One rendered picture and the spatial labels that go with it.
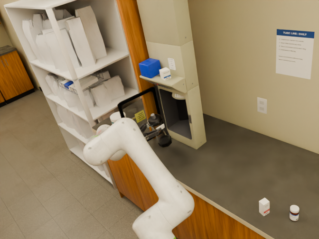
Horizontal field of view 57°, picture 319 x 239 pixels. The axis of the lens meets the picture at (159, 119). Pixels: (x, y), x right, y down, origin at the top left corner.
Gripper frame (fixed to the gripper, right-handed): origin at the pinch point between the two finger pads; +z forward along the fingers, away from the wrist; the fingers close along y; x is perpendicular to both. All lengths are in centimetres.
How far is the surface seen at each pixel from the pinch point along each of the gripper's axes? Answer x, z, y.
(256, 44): -39, 61, -38
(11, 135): 120, -43, 349
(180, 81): -29.6, 13.4, -15.4
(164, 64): -36.5, 17.9, 1.8
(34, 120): 120, 1, 361
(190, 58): -40.5, 24.8, -15.4
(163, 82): -30.1, 6.9, -7.4
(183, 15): -66, 24, -16
